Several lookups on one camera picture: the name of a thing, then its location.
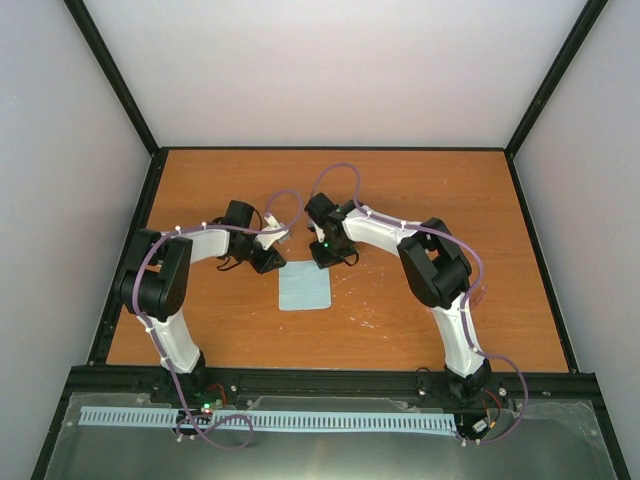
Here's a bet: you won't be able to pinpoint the light blue cleaning cloth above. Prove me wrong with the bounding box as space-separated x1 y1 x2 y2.
278 260 332 312

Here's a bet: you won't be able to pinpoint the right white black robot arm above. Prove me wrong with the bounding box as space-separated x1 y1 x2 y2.
304 193 491 405

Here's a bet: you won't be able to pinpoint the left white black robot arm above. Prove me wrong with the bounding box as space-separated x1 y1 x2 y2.
113 200 289 403

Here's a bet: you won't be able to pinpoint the pink transparent sunglasses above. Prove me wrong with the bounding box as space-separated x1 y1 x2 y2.
470 285 487 307

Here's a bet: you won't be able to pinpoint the metal front plate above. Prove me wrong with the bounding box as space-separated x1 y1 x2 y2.
44 394 616 479

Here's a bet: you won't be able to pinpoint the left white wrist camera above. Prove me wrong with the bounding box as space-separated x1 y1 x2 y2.
256 213 290 250

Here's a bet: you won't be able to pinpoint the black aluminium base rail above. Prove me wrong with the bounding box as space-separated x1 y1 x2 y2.
63 365 601 409

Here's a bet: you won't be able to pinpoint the light blue slotted cable duct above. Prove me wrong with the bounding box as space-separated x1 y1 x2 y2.
77 406 456 436

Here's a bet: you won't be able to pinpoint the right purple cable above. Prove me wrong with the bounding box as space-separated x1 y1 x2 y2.
309 163 530 447

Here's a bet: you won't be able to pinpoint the left black frame post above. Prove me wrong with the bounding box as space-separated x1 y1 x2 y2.
63 0 160 157

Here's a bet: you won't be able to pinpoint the black frame post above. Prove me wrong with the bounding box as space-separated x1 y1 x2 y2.
504 0 608 161
63 0 160 157

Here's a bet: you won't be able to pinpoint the right black frame post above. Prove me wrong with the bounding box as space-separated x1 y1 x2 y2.
504 0 608 161

